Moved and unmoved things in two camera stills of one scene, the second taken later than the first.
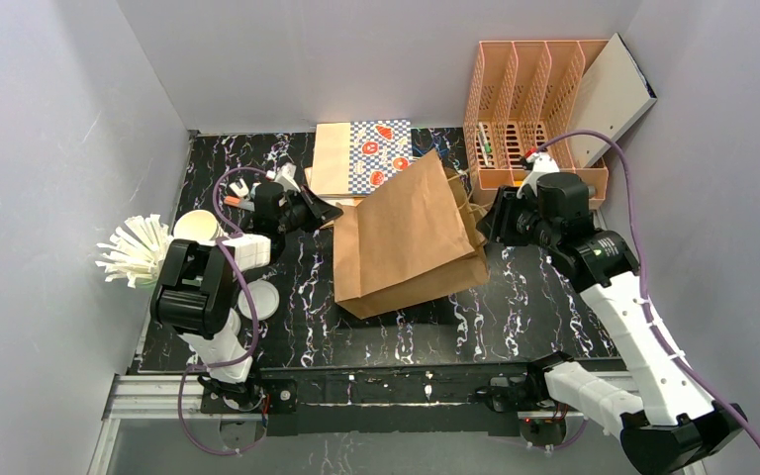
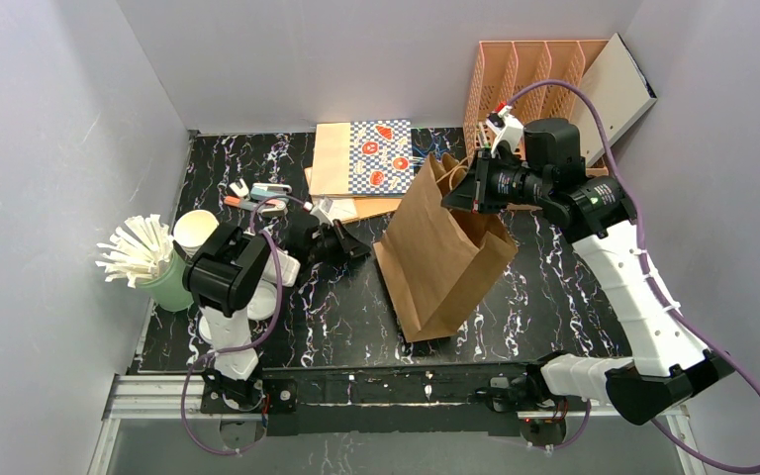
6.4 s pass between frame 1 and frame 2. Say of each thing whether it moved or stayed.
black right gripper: moved
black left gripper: moved
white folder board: stayed
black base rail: stayed
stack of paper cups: stayed
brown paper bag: moved
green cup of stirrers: stayed
